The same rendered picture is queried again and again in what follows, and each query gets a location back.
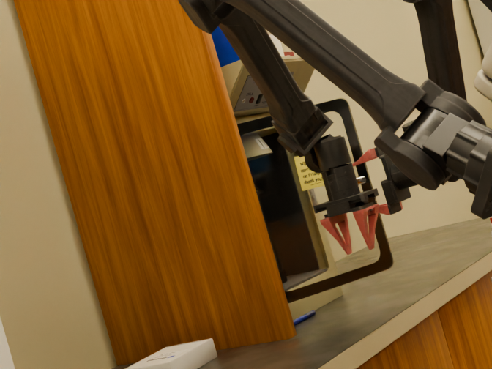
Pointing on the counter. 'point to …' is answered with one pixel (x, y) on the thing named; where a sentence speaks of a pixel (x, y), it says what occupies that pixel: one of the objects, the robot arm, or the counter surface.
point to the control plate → (250, 89)
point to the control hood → (231, 79)
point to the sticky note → (312, 179)
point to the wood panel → (155, 175)
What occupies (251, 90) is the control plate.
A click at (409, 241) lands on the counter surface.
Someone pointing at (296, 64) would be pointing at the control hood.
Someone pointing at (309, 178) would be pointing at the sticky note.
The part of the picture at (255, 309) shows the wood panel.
